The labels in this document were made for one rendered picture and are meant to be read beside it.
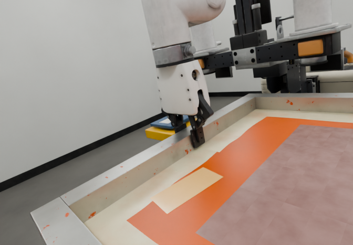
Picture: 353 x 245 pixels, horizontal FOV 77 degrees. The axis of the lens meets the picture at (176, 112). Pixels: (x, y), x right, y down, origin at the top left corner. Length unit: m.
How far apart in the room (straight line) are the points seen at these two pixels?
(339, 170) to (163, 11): 0.35
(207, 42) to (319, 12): 0.43
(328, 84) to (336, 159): 0.97
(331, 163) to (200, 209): 0.20
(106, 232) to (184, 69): 0.27
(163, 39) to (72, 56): 3.27
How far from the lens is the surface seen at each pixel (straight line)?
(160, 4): 0.41
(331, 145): 0.45
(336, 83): 1.35
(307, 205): 0.31
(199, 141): 0.44
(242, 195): 0.32
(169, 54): 0.40
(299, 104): 0.61
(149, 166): 0.39
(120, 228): 0.32
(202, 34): 1.01
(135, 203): 0.35
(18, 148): 3.49
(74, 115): 3.60
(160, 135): 0.65
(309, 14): 0.78
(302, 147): 0.43
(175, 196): 0.34
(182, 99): 0.41
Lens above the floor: 1.16
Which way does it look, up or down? 15 degrees down
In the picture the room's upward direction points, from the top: 12 degrees counter-clockwise
